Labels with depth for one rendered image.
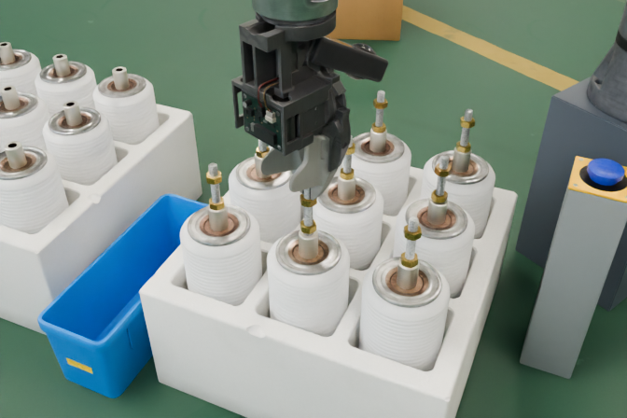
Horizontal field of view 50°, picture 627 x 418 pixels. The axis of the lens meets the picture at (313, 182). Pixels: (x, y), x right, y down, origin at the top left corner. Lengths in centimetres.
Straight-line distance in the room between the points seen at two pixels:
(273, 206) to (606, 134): 46
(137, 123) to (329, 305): 50
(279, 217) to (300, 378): 21
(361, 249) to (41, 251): 42
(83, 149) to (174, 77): 69
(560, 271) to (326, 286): 31
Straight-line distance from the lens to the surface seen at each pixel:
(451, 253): 82
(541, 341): 100
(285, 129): 60
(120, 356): 96
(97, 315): 105
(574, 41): 198
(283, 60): 60
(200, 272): 83
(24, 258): 99
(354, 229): 85
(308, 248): 77
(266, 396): 89
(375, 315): 75
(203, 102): 159
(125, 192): 108
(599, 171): 84
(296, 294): 77
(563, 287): 92
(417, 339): 76
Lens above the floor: 78
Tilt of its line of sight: 37 degrees down
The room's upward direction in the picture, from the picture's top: straight up
